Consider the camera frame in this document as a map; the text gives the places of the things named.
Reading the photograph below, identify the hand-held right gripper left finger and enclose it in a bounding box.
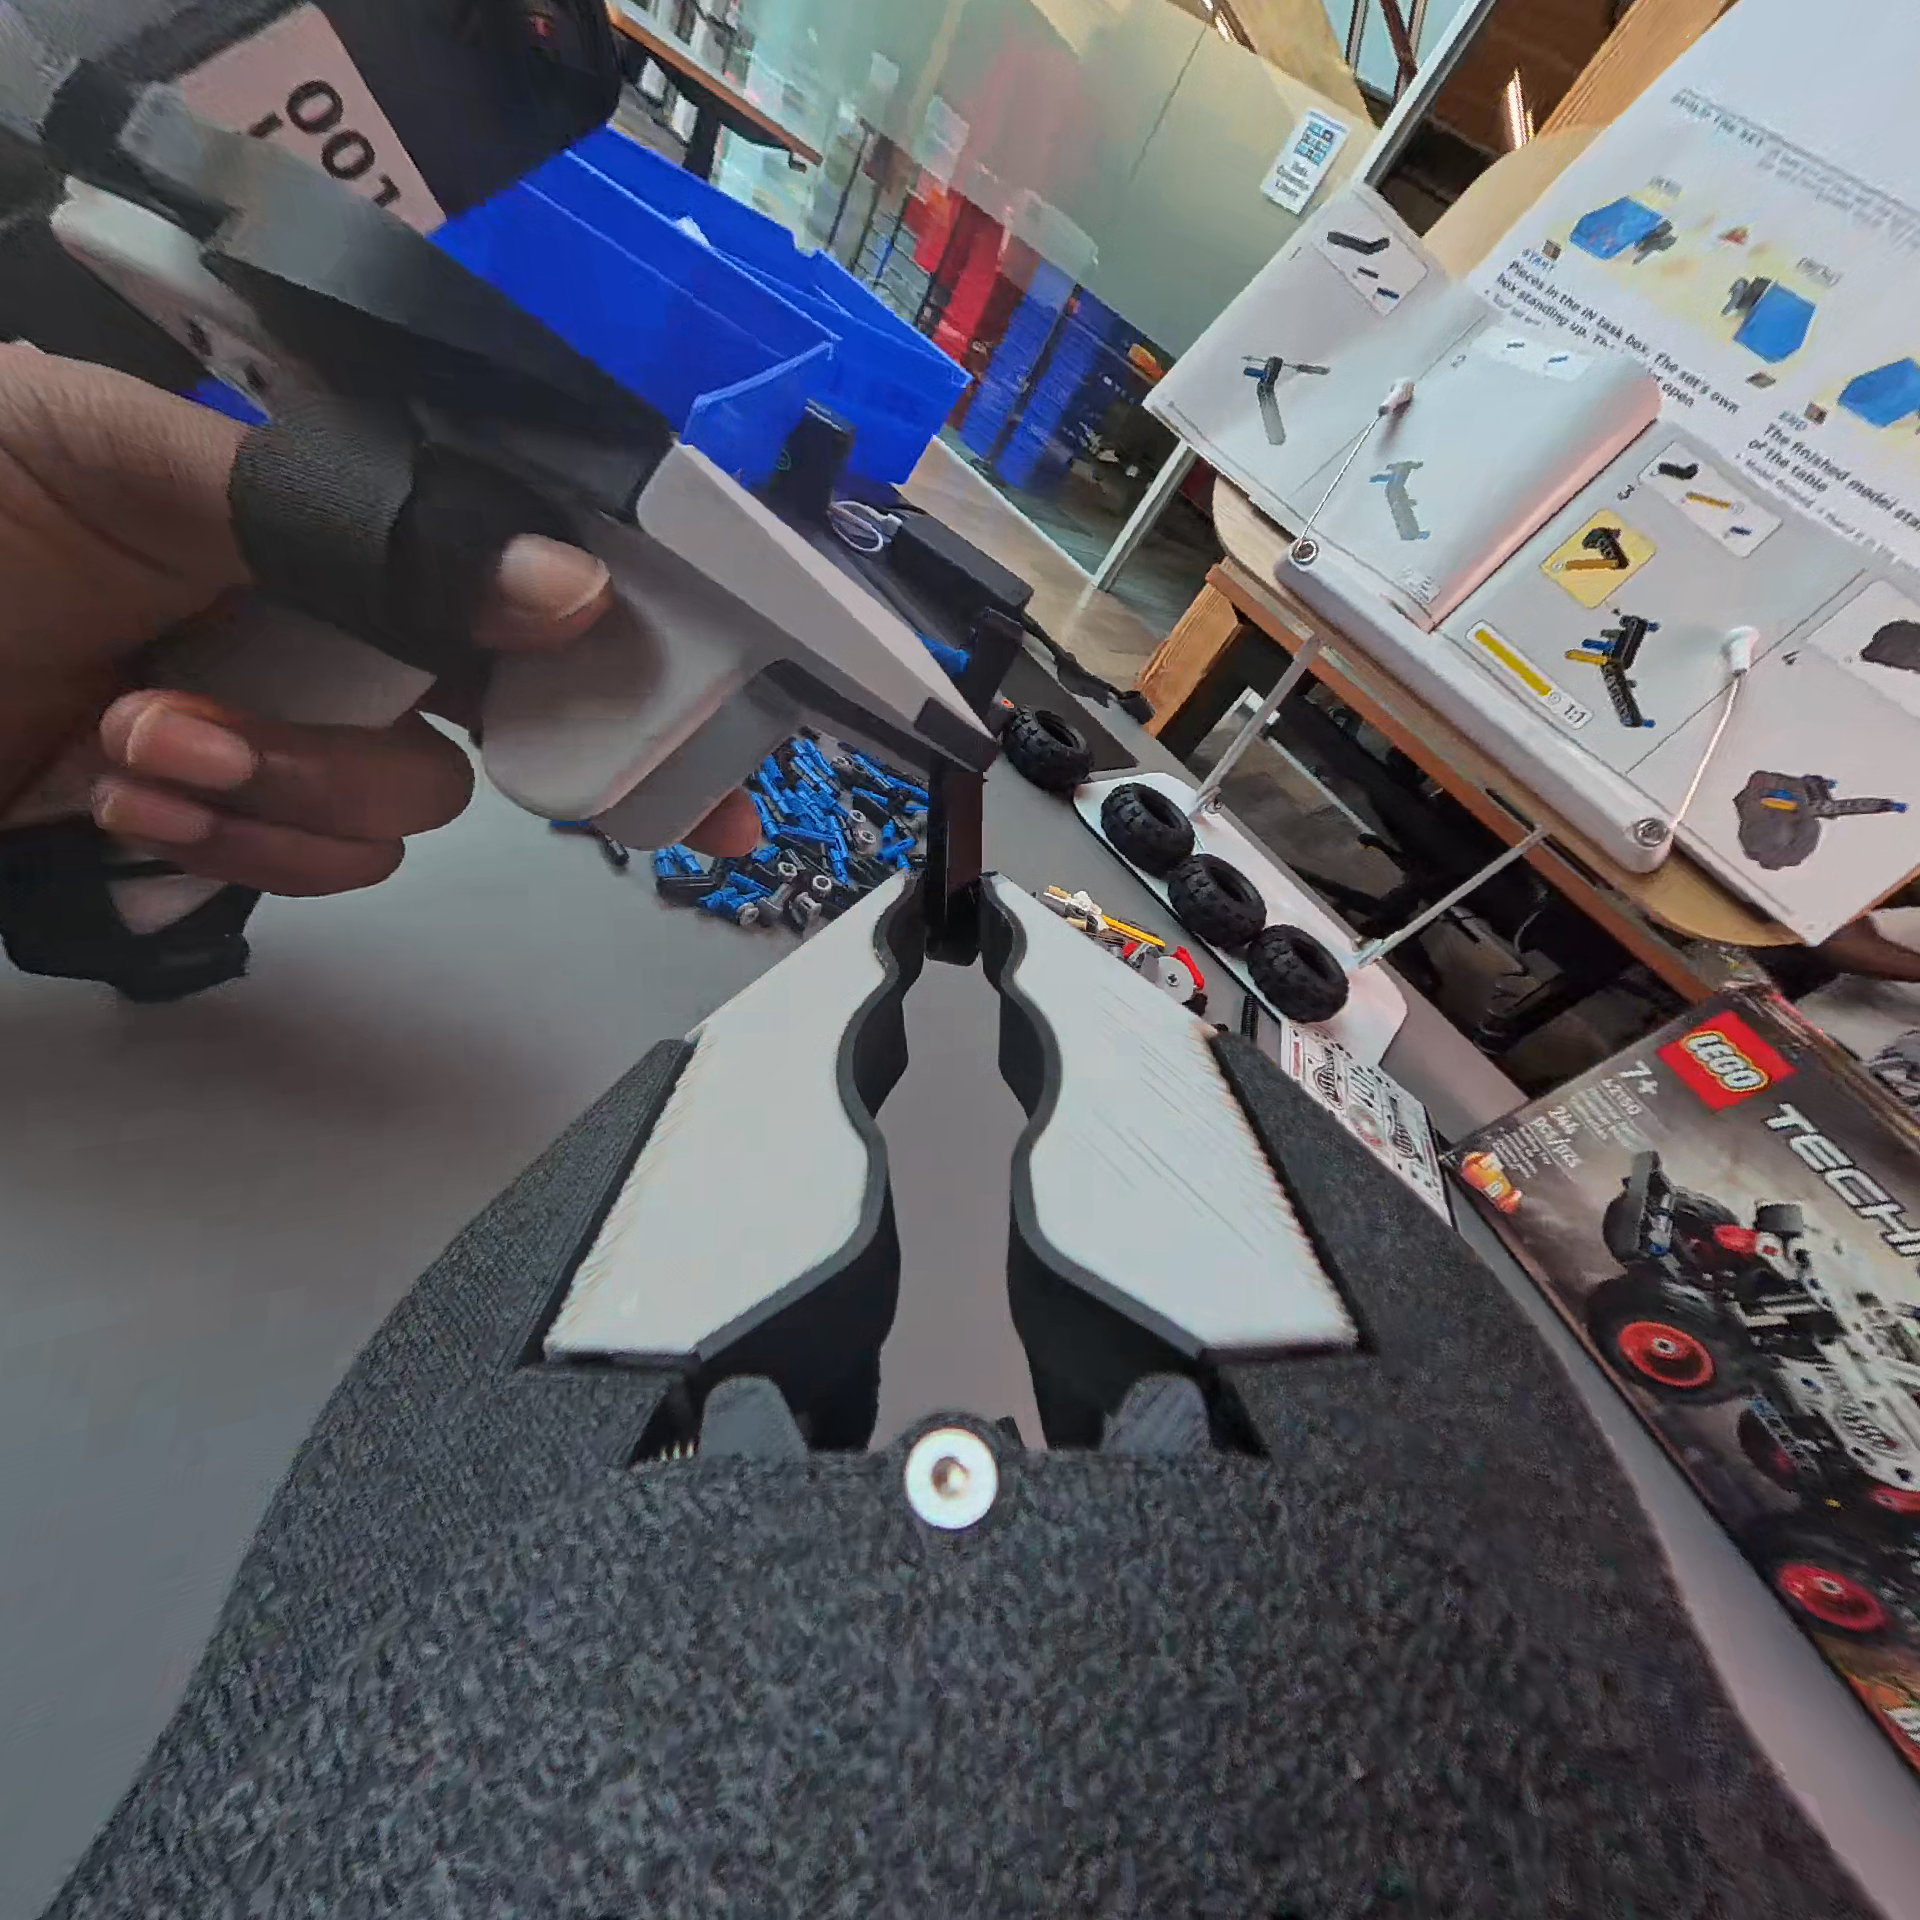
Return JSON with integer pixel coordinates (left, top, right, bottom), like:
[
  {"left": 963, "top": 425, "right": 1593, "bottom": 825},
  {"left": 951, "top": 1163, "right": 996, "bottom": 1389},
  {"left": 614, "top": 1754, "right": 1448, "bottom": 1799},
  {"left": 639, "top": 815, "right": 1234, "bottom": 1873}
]
[{"left": 545, "top": 874, "right": 924, "bottom": 1452}]

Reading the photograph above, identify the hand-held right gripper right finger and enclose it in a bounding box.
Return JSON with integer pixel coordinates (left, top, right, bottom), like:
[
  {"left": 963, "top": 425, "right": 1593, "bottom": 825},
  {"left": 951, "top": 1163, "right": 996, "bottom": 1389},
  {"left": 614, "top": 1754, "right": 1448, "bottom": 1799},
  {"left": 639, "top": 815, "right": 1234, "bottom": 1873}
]
[{"left": 979, "top": 878, "right": 1361, "bottom": 1452}]

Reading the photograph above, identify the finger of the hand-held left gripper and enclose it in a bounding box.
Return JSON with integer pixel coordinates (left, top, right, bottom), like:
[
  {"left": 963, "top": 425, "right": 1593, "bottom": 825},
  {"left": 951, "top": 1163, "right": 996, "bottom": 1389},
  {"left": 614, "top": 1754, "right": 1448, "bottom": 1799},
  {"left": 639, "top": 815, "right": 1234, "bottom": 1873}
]
[{"left": 600, "top": 445, "right": 999, "bottom": 777}]

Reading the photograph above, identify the black bent beam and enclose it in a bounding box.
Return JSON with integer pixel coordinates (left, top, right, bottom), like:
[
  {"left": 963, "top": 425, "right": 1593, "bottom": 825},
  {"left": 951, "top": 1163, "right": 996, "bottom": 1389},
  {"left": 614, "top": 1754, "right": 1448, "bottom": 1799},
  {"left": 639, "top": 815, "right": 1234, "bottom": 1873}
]
[{"left": 918, "top": 606, "right": 1031, "bottom": 965}]

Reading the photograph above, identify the grey desk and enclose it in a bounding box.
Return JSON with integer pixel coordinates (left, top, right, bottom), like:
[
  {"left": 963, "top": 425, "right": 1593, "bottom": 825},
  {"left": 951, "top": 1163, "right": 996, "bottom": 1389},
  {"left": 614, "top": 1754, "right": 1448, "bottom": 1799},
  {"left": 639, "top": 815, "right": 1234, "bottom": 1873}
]
[{"left": 0, "top": 513, "right": 1920, "bottom": 1920}]

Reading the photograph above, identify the person's left hand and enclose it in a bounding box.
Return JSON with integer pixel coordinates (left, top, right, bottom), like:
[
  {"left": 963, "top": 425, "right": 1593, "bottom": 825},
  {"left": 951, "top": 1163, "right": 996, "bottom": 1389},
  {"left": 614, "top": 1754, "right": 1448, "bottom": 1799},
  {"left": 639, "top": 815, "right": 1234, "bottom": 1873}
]
[{"left": 0, "top": 342, "right": 762, "bottom": 902}]

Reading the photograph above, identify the black power brick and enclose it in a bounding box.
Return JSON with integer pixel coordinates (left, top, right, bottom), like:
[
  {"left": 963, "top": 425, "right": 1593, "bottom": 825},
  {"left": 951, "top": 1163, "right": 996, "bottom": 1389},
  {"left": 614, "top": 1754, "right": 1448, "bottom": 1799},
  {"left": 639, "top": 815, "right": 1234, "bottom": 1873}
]
[{"left": 848, "top": 502, "right": 1035, "bottom": 620}]

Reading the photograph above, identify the sticker sheet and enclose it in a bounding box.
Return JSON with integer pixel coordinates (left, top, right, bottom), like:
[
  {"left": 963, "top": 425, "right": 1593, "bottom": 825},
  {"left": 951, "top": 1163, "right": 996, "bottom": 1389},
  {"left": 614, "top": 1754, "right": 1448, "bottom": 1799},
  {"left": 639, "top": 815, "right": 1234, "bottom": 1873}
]
[{"left": 1279, "top": 1021, "right": 1454, "bottom": 1221}]

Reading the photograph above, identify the pile of blue black pins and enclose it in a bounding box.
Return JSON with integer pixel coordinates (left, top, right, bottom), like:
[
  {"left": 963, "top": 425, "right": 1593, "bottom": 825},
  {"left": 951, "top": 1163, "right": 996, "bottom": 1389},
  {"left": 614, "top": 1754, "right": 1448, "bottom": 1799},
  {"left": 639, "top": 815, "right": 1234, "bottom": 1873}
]
[{"left": 546, "top": 733, "right": 936, "bottom": 937}]

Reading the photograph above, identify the pile of mixed building pieces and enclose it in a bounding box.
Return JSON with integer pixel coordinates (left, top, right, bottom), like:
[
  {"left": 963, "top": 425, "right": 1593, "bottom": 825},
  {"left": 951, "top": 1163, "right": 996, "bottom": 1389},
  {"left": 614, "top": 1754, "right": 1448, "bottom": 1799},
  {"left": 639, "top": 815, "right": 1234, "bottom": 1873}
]
[{"left": 1041, "top": 880, "right": 1212, "bottom": 1021}]

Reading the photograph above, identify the stack of coloured bins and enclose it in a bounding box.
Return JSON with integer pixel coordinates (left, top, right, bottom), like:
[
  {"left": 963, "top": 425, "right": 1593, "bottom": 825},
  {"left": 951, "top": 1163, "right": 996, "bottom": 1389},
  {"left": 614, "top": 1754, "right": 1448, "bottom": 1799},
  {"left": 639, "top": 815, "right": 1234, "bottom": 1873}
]
[{"left": 900, "top": 181, "right": 1172, "bottom": 499}]

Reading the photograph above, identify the toy truck box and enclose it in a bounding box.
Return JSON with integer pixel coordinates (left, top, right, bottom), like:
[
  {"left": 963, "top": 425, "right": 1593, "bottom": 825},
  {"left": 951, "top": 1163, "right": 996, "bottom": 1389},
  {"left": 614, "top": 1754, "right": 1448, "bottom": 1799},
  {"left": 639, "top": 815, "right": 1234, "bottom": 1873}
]
[{"left": 1445, "top": 991, "right": 1920, "bottom": 1776}]

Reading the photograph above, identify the white book stand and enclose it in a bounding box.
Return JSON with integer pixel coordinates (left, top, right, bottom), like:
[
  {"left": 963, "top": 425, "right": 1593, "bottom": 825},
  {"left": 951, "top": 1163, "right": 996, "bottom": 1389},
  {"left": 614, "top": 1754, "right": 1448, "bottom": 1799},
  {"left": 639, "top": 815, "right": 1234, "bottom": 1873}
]
[{"left": 1071, "top": 320, "right": 1673, "bottom": 1054}]

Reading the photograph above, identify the paper notice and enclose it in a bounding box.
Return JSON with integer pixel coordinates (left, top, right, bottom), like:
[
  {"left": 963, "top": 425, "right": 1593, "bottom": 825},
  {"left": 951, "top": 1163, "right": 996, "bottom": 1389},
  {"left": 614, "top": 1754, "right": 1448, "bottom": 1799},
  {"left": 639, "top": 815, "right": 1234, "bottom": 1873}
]
[{"left": 1260, "top": 106, "right": 1354, "bottom": 218}]

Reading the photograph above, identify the instruction booklet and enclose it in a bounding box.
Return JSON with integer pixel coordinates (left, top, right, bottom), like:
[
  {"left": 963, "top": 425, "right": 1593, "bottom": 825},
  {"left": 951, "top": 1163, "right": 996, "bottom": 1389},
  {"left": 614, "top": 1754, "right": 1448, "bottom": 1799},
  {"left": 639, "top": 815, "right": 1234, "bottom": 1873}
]
[{"left": 1142, "top": 0, "right": 1920, "bottom": 945}]

